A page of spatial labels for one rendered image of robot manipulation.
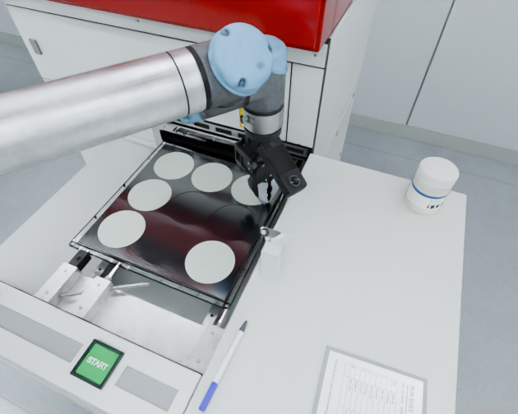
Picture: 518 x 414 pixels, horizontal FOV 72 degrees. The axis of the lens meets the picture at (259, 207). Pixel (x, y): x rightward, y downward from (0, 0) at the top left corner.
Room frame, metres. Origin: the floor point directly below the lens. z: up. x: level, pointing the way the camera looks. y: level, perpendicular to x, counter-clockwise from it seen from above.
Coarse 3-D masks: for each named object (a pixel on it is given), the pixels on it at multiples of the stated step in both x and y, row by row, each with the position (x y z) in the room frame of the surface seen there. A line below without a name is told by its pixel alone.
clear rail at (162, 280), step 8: (80, 248) 0.41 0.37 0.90; (88, 248) 0.41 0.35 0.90; (96, 256) 0.39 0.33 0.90; (104, 256) 0.39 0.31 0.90; (112, 256) 0.39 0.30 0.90; (120, 264) 0.37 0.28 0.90; (128, 264) 0.37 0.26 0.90; (136, 272) 0.36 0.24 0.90; (160, 280) 0.34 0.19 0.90; (168, 280) 0.34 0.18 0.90; (176, 288) 0.32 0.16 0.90; (184, 288) 0.32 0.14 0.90; (192, 288) 0.32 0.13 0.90; (192, 296) 0.31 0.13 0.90; (200, 296) 0.30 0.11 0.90; (208, 296) 0.30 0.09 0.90; (216, 304) 0.29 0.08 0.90; (224, 304) 0.29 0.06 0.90
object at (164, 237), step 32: (128, 192) 0.57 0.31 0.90; (192, 192) 0.57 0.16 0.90; (224, 192) 0.57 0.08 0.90; (96, 224) 0.47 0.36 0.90; (160, 224) 0.47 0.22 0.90; (192, 224) 0.48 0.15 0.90; (224, 224) 0.48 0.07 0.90; (256, 224) 0.47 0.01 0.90; (128, 256) 0.39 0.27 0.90; (160, 256) 0.39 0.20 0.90; (224, 288) 0.32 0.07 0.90
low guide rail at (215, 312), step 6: (252, 246) 0.45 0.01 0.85; (234, 282) 0.36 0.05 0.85; (228, 294) 0.33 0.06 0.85; (222, 300) 0.32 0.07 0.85; (216, 306) 0.31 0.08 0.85; (210, 312) 0.29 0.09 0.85; (216, 312) 0.29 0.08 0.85; (210, 318) 0.28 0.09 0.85; (216, 318) 0.28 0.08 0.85; (204, 324) 0.27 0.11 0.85
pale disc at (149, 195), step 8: (136, 184) 0.60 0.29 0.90; (144, 184) 0.60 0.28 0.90; (152, 184) 0.60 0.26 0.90; (160, 184) 0.60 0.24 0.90; (168, 184) 0.60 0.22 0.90; (136, 192) 0.57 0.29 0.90; (144, 192) 0.57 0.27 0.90; (152, 192) 0.57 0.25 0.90; (160, 192) 0.57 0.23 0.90; (168, 192) 0.57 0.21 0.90; (128, 200) 0.54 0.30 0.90; (136, 200) 0.54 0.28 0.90; (144, 200) 0.54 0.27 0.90; (152, 200) 0.54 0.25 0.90; (160, 200) 0.54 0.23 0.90; (168, 200) 0.54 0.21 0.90; (136, 208) 0.52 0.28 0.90; (144, 208) 0.52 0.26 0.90; (152, 208) 0.52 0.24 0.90
